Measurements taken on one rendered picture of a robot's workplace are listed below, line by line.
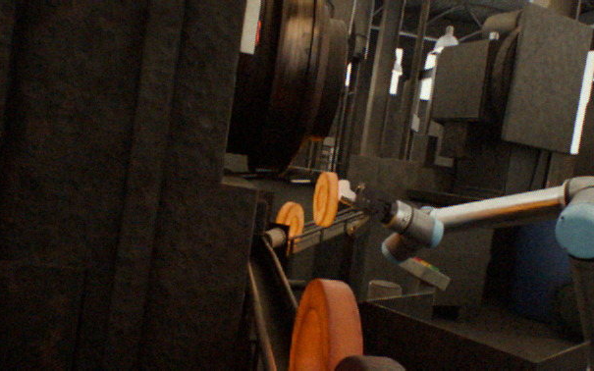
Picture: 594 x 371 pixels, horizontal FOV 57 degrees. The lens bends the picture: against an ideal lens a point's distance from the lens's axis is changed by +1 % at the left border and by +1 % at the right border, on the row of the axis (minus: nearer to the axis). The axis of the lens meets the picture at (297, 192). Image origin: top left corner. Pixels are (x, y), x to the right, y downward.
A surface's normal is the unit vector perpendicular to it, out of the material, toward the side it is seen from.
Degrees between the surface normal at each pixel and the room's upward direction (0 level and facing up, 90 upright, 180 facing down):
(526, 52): 90
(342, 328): 45
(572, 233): 113
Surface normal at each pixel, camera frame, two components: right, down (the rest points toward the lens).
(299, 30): 0.19, -0.14
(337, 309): 0.21, -0.81
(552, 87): 0.49, 0.12
